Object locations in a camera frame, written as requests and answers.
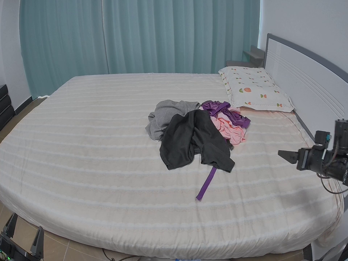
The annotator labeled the blue-green curtain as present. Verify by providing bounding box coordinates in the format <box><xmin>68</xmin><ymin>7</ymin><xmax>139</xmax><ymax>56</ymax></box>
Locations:
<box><xmin>20</xmin><ymin>0</ymin><xmax>109</xmax><ymax>98</ymax></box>
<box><xmin>102</xmin><ymin>0</ymin><xmax>261</xmax><ymax>74</ymax></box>

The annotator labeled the grey garment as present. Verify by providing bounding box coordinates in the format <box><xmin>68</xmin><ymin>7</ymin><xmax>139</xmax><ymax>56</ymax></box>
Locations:
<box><xmin>145</xmin><ymin>100</ymin><xmax>202</xmax><ymax>142</ymax></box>

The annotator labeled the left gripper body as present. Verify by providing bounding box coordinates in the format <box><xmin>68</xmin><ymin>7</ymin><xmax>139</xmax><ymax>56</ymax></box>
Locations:
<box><xmin>0</xmin><ymin>232</ymin><xmax>41</xmax><ymax>261</ymax></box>

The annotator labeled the purple garment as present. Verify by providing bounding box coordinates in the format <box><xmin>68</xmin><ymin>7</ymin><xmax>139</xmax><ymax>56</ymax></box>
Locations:
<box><xmin>195</xmin><ymin>100</ymin><xmax>251</xmax><ymax>201</ymax></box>

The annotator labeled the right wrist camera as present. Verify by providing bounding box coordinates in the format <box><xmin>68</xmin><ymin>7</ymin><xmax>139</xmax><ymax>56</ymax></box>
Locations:
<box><xmin>315</xmin><ymin>131</ymin><xmax>331</xmax><ymax>149</ymax></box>

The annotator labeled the black chest of drawers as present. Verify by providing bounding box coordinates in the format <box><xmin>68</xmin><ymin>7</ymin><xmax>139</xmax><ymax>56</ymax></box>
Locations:
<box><xmin>0</xmin><ymin>84</ymin><xmax>16</xmax><ymax>131</ymax></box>

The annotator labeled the black cable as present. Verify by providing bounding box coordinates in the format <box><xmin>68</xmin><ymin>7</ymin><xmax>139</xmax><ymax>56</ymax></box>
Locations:
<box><xmin>317</xmin><ymin>170</ymin><xmax>348</xmax><ymax>198</ymax></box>
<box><xmin>102</xmin><ymin>248</ymin><xmax>116</xmax><ymax>261</ymax></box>

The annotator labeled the white printed pillow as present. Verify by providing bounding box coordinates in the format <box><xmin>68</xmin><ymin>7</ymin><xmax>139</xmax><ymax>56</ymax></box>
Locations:
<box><xmin>218</xmin><ymin>66</ymin><xmax>295</xmax><ymax>112</ymax></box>

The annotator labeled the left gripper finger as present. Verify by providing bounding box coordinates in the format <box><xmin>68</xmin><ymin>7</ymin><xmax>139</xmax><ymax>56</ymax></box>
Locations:
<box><xmin>30</xmin><ymin>226</ymin><xmax>44</xmax><ymax>255</ymax></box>
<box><xmin>5</xmin><ymin>213</ymin><xmax>18</xmax><ymax>239</ymax></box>

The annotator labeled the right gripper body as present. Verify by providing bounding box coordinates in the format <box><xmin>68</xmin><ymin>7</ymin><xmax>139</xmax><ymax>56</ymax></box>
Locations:
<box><xmin>296</xmin><ymin>146</ymin><xmax>328</xmax><ymax>174</ymax></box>

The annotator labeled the bed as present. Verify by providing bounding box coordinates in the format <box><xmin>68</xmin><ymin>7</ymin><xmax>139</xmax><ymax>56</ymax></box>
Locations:
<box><xmin>0</xmin><ymin>33</ymin><xmax>348</xmax><ymax>261</ymax></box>

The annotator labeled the black T-shirt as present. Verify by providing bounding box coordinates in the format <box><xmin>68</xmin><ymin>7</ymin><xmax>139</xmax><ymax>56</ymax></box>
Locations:
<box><xmin>159</xmin><ymin>109</ymin><xmax>235</xmax><ymax>173</ymax></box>

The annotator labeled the pink garment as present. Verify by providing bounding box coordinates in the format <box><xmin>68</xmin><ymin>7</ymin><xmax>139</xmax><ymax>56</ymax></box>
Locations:
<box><xmin>210</xmin><ymin>112</ymin><xmax>247</xmax><ymax>146</ymax></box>

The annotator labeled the grey bedside table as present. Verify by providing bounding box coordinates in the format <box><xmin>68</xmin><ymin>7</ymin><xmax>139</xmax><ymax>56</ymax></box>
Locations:
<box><xmin>226</xmin><ymin>45</ymin><xmax>265</xmax><ymax>68</ymax></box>

